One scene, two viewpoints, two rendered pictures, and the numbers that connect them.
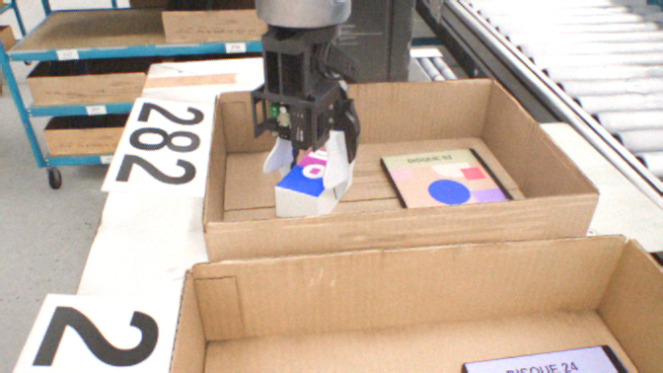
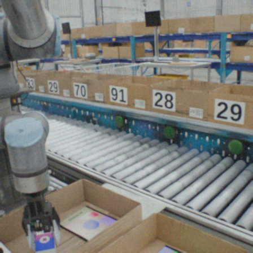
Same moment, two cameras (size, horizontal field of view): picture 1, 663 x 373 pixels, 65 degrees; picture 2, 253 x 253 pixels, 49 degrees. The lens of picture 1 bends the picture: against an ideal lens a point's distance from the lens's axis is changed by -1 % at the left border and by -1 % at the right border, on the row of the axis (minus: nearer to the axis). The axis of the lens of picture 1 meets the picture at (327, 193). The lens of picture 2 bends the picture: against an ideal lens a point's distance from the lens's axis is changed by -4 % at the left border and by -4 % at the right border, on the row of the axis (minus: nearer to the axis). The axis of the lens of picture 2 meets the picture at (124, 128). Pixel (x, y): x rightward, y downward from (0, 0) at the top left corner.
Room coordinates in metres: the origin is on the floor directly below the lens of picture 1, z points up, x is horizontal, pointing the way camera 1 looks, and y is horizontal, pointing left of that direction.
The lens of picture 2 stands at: (-0.13, 0.25, 1.33)
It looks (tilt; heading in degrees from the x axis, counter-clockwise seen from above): 18 degrees down; 320
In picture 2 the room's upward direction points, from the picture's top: 3 degrees counter-clockwise
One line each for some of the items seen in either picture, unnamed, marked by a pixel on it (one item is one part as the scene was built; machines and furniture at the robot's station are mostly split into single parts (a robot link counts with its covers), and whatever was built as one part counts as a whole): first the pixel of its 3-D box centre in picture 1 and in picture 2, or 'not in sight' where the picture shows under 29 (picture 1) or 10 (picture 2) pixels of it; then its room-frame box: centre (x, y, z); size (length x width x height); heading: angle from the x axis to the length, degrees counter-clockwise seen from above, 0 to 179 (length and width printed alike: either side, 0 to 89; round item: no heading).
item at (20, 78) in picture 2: not in sight; (28, 79); (2.82, -0.94, 0.96); 0.39 x 0.29 x 0.17; 5
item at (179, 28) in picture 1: (229, 12); not in sight; (1.87, 0.34, 0.59); 0.40 x 0.30 x 0.10; 93
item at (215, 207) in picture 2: not in sight; (234, 188); (0.35, -0.73, 0.72); 0.52 x 0.05 x 0.05; 96
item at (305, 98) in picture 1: (302, 80); (37, 207); (0.50, 0.03, 0.93); 0.09 x 0.08 x 0.12; 155
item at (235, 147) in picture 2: not in sight; (235, 147); (0.47, -0.95, 0.81); 0.07 x 0.01 x 0.07; 6
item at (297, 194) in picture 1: (316, 186); (46, 245); (0.53, 0.01, 0.78); 0.10 x 0.06 x 0.05; 155
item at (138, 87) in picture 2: not in sight; (140, 92); (1.27, -1.10, 0.96); 0.39 x 0.29 x 0.17; 6
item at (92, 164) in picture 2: (658, 76); (120, 153); (1.00, -0.67, 0.72); 0.52 x 0.05 x 0.05; 96
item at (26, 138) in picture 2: not in sight; (26, 146); (0.51, 0.02, 1.09); 0.10 x 0.09 x 0.12; 148
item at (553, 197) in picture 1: (378, 172); (66, 228); (0.53, -0.06, 0.80); 0.38 x 0.28 x 0.10; 97
